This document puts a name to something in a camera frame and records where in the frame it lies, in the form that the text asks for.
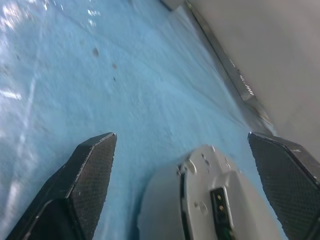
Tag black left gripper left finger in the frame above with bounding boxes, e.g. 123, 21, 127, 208
4, 132, 117, 240

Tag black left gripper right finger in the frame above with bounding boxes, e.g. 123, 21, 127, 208
248, 131, 320, 240

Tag blue plastic table cover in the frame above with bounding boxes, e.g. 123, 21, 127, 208
0, 0, 288, 240

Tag white partition panel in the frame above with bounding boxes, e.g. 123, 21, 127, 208
187, 0, 320, 153

